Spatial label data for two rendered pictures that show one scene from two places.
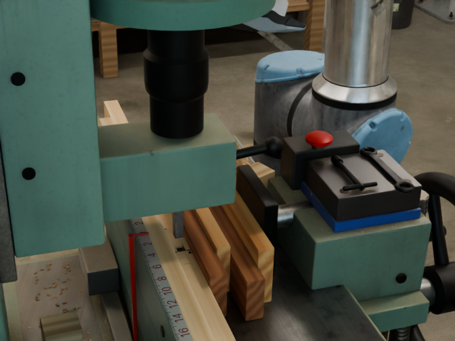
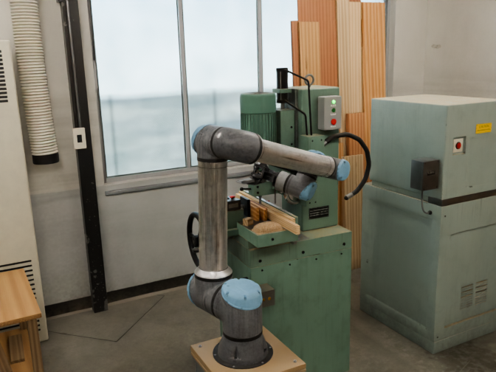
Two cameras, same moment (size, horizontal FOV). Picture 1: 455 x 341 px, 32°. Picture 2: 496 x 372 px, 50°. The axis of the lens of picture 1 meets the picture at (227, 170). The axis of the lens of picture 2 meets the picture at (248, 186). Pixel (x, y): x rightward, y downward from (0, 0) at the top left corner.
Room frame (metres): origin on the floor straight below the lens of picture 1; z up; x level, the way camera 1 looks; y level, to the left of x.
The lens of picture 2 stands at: (3.28, -0.28, 1.69)
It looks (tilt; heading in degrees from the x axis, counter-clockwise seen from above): 14 degrees down; 174
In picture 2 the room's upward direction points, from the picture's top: 2 degrees counter-clockwise
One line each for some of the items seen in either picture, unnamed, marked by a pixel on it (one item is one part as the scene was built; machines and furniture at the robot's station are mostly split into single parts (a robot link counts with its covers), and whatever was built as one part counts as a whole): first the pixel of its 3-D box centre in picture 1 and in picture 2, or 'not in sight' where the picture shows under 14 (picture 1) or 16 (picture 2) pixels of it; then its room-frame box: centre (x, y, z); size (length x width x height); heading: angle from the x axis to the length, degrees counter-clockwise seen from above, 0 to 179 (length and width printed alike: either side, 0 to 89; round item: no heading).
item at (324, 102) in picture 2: not in sight; (329, 112); (0.71, 0.40, 1.40); 0.10 x 0.06 x 0.16; 109
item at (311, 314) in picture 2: not in sight; (282, 305); (0.64, 0.16, 0.36); 0.58 x 0.45 x 0.71; 109
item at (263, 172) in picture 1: (254, 181); (248, 221); (0.86, -0.03, 0.92); 0.04 x 0.03 x 0.03; 132
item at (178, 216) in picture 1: (178, 215); not in sight; (0.68, 0.05, 0.97); 0.01 x 0.01 x 0.05; 19
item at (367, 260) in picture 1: (342, 233); (226, 215); (0.75, -0.13, 0.92); 0.15 x 0.13 x 0.09; 19
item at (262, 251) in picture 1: (235, 228); (249, 209); (0.73, -0.01, 0.93); 0.18 x 0.02 x 0.07; 19
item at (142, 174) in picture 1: (157, 172); (263, 188); (0.68, 0.07, 1.03); 0.14 x 0.07 x 0.09; 109
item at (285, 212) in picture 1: (281, 216); (239, 207); (0.73, -0.06, 0.95); 0.09 x 0.07 x 0.09; 19
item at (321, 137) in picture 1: (319, 138); not in sight; (0.78, -0.10, 1.02); 0.03 x 0.03 x 0.01
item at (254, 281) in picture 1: (227, 250); not in sight; (0.70, 0.00, 0.92); 0.18 x 0.02 x 0.05; 19
